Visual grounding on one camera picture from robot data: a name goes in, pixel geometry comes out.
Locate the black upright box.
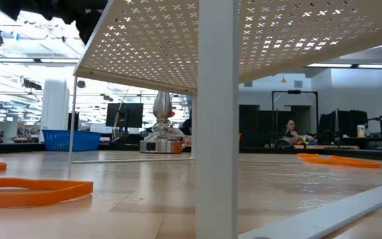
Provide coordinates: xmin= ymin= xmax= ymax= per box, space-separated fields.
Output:
xmin=67 ymin=112 xmax=80 ymax=131

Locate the blue plastic basket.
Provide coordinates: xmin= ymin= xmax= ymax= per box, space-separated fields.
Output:
xmin=42 ymin=129 xmax=101 ymax=152

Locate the black monitor bank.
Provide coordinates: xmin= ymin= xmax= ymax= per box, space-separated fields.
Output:
xmin=318 ymin=110 xmax=369 ymax=139

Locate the black aluminium table frame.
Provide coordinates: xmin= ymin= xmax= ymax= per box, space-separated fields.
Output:
xmin=0 ymin=142 xmax=382 ymax=162

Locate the black desk stand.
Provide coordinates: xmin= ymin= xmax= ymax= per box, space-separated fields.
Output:
xmin=367 ymin=115 xmax=382 ymax=144

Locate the person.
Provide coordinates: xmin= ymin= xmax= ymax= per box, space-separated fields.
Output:
xmin=179 ymin=112 xmax=194 ymax=136
xmin=282 ymin=119 xmax=318 ymax=143

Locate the black gantry frame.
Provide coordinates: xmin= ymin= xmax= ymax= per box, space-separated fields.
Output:
xmin=271 ymin=90 xmax=320 ymax=144

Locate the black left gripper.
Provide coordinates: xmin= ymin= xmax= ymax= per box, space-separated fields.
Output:
xmin=44 ymin=0 xmax=109 ymax=46

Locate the silver lamp with white shade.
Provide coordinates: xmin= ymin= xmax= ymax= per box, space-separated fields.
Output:
xmin=139 ymin=91 xmax=192 ymax=154

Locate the white perforated metal shelf riser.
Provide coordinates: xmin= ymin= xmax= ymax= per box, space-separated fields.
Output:
xmin=68 ymin=0 xmax=382 ymax=239

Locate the white round column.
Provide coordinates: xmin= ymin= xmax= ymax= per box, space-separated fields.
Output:
xmin=40 ymin=78 xmax=70 ymax=143

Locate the black background monitor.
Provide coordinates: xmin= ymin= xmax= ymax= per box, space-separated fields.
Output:
xmin=105 ymin=102 xmax=145 ymax=129

